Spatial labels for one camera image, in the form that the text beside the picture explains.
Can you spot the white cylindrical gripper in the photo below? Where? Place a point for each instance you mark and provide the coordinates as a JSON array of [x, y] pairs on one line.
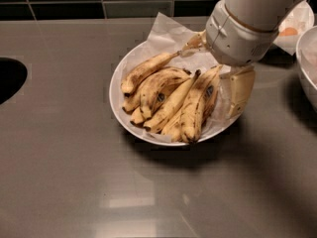
[[238, 37]]

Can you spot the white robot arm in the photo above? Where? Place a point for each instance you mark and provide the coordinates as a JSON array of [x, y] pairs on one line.
[[265, 15]]

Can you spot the white bowl at right edge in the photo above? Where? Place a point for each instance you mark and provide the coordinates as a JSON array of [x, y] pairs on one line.
[[306, 55]]

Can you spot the white paper in orange bowl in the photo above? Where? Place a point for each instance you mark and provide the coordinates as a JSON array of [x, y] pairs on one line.
[[302, 19]]

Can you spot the middle brown spotted banana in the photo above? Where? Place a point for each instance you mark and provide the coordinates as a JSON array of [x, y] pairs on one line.
[[157, 82]]

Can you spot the small lower left banana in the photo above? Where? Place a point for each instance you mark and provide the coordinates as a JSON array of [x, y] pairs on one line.
[[137, 117]]

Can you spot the long central yellow banana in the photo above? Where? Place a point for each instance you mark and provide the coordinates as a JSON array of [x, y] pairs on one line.
[[171, 105]]

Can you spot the top left spotted banana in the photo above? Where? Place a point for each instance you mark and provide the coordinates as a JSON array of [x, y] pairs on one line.
[[139, 73]]

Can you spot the large white bowl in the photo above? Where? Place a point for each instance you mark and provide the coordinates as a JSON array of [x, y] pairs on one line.
[[219, 120]]

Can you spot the small orange fruits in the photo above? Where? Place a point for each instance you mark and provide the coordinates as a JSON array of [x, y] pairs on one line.
[[289, 31]]

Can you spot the white paper liner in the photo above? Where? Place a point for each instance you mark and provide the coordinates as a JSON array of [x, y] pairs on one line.
[[165, 29]]

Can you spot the banana under right banana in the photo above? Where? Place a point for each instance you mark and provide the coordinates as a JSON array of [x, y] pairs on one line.
[[172, 128]]

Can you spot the banana with sticker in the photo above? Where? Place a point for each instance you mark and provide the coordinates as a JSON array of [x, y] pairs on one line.
[[194, 105]]

